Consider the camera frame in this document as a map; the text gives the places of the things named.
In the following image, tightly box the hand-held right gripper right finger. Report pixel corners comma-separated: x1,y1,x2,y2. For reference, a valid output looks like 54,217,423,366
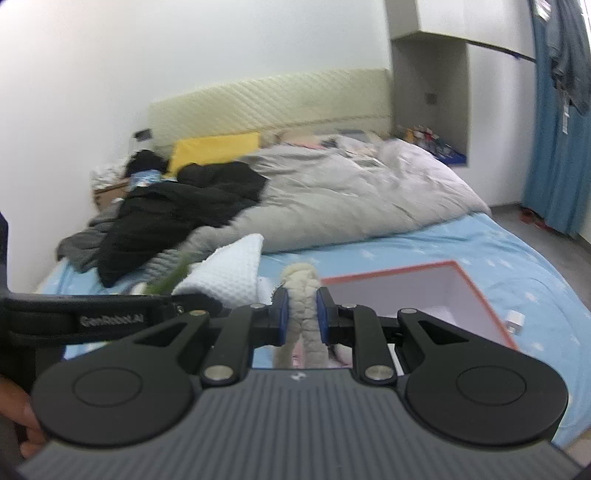
316,286,467,385

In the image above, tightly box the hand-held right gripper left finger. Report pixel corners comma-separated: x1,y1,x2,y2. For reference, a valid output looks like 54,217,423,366
131,288,291,387

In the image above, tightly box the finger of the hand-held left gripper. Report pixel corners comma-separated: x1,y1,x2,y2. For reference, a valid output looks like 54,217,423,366
161,292,228,320

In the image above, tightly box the white waffle towel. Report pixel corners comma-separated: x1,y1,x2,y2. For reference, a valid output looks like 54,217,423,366
173,233,265,308

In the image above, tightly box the orange cardboard box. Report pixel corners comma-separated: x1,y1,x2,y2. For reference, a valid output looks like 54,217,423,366
321,261,521,370

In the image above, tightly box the person's left hand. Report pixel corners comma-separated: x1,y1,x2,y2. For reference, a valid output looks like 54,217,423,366
0,376,48,459

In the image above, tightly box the dark grey quilted jacket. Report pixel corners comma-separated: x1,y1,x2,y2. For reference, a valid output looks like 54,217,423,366
56,203,122,274

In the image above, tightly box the black clothing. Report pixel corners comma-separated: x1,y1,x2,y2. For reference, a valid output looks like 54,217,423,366
98,161,269,288

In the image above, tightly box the grey duvet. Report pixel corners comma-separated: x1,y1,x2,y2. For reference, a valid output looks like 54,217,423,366
148,136,493,278

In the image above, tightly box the brown cardboard box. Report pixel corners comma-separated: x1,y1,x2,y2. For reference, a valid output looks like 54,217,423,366
92,182,133,209

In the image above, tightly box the dark cloth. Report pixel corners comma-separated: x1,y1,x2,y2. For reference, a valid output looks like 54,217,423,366
126,150,170,179

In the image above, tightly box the patterned grey cloth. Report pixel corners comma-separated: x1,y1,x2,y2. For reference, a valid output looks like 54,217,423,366
90,163,131,190

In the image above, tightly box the yellow pillow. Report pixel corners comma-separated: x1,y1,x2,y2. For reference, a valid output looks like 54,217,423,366
167,131,263,177

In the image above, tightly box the blue printed bed sheet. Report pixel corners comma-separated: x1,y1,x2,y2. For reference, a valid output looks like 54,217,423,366
34,211,591,452

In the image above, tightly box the cream quilted headboard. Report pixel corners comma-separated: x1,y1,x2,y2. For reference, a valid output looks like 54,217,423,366
148,68,391,154

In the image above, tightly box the row of small bottles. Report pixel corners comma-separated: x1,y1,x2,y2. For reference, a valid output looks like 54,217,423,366
401,124,468,165

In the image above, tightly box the blue curtain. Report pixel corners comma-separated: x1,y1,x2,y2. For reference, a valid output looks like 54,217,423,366
521,0,591,239

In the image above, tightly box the hanging denim garment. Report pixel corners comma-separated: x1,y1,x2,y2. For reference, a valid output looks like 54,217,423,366
547,0,591,117

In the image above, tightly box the green long-handled bath brush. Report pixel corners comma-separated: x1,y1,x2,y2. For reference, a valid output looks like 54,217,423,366
145,256,192,297

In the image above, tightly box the dark curtain rail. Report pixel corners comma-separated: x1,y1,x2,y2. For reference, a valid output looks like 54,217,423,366
466,39,537,62

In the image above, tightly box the white wall cabinet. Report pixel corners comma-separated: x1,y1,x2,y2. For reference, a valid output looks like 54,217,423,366
385,0,540,168

